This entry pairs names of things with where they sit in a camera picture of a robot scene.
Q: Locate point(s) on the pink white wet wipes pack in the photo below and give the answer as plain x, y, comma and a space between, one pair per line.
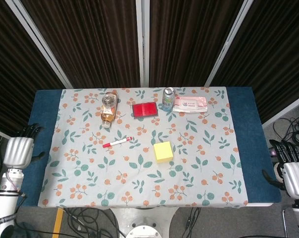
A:
190, 104

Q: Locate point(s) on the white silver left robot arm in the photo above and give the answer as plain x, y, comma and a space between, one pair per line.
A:
6, 196

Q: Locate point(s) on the dark blue table cover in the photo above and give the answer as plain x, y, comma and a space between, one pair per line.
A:
251, 138

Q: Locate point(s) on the dark pleated partition screen panel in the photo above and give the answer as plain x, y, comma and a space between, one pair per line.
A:
189, 42
275, 62
13, 74
90, 42

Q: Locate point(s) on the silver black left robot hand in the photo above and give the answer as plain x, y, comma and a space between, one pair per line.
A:
17, 152

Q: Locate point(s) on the red and white marker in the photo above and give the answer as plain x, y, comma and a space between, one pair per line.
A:
117, 142

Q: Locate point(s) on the juice bottle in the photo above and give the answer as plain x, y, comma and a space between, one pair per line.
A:
108, 115

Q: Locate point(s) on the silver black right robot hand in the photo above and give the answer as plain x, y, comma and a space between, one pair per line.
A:
296, 178

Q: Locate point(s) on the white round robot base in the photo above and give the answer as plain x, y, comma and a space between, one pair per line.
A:
143, 223

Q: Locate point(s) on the red ink pad case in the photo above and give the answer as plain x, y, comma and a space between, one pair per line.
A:
145, 109

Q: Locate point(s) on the tall light blue drink can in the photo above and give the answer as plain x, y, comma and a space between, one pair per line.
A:
168, 100

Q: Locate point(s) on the floral fruit print tablecloth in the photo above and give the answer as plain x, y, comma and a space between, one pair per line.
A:
139, 178

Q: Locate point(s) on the yellow cube block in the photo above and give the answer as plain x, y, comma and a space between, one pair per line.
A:
163, 152

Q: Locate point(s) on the yellow floor strip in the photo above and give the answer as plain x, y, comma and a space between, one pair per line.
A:
58, 221

